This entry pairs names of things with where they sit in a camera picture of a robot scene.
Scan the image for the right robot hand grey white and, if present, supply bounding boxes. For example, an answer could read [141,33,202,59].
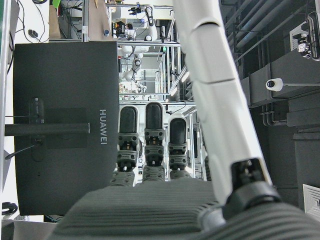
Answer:
[51,0,320,240]

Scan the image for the black monitor with stand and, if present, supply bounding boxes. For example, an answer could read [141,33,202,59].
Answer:
[3,41,120,216]

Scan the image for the white ceiling vent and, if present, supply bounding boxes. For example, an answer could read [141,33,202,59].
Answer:
[302,183,320,217]

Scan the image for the person in white coat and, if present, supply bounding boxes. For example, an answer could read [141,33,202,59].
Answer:
[124,22,136,41]

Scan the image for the brown wooden panel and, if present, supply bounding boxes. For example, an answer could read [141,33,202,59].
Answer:
[87,0,113,42]

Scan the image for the white security camera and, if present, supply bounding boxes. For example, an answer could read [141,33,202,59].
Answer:
[265,77,285,91]

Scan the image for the green belt conveyor aluminium frame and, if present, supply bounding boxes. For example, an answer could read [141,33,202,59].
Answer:
[0,0,13,193]

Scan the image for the black overhead camera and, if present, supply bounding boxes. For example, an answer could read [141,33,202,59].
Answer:
[289,11,320,60]

